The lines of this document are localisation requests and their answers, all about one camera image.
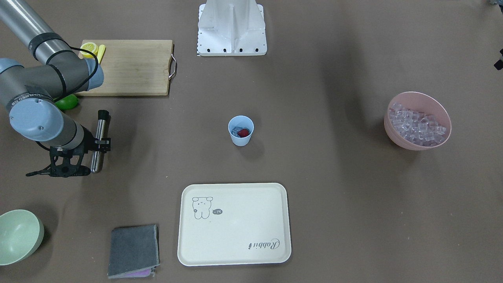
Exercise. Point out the pile of ice cubes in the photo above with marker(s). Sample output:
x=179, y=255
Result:
x=416, y=127

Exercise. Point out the pink bowl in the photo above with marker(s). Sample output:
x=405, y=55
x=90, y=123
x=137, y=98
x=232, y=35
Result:
x=423, y=103

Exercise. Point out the cream rabbit tray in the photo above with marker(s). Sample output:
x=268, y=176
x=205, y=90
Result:
x=234, y=224

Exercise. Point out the light blue plastic cup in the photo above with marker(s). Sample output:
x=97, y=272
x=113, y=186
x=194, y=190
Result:
x=244, y=122

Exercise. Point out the light green bowl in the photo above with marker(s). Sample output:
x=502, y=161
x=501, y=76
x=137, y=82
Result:
x=21, y=233

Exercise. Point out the yellow plastic knife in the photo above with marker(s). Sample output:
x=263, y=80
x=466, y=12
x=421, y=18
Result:
x=100, y=52

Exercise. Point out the red strawberry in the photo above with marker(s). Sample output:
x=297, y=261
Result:
x=243, y=133

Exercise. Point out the clear ice cube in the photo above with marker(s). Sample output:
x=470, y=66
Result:
x=235, y=131

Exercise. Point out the grey folded cloth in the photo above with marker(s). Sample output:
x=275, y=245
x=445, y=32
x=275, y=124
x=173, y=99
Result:
x=134, y=252

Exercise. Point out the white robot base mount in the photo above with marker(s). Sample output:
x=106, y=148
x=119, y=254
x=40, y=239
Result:
x=231, y=28

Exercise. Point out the steel muddler black tip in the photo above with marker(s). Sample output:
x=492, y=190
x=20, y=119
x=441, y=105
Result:
x=102, y=129

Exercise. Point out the bamboo cutting board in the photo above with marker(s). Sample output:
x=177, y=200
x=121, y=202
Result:
x=135, y=68

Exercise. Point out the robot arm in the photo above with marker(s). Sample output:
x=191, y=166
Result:
x=29, y=94

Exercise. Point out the lemon half upper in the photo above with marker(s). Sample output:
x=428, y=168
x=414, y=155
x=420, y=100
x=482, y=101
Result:
x=89, y=50

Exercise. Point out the green lime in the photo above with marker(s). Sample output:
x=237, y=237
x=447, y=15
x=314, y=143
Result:
x=69, y=102

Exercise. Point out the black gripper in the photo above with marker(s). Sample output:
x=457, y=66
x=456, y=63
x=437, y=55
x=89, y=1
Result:
x=89, y=142

